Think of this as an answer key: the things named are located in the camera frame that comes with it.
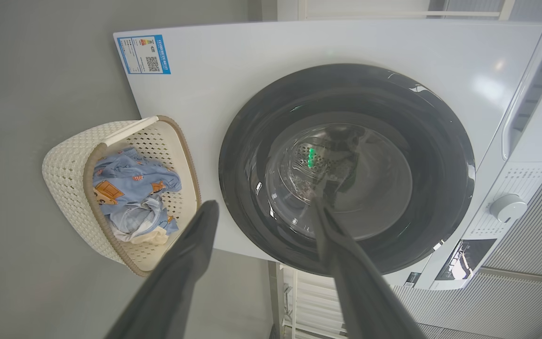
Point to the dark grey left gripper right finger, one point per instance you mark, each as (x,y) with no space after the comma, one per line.
(360,287)

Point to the blue energy label sticker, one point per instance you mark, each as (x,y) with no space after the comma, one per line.
(143,54)

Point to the white detergent drawer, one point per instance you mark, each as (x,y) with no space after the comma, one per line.
(534,94)

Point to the round black washer door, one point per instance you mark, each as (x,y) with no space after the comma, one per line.
(417,117)

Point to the dark appliance display panel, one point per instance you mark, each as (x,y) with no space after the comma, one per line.
(466,259)

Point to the white appliance control knob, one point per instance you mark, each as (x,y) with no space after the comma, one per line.
(507,207)

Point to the cream perforated laundry basket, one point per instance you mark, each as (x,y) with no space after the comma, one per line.
(64,174)

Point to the blue cartoon print garment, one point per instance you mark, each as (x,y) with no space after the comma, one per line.
(125,174)

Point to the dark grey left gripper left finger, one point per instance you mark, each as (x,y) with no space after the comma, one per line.
(172,282)

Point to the white slatted rack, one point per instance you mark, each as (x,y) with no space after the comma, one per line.
(313,301)

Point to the cream beige garment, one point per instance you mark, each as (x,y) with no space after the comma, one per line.
(153,237)

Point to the white frame rail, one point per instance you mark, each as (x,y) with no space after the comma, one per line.
(393,14)

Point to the white front-load washing machine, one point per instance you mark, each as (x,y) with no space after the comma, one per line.
(252,61)

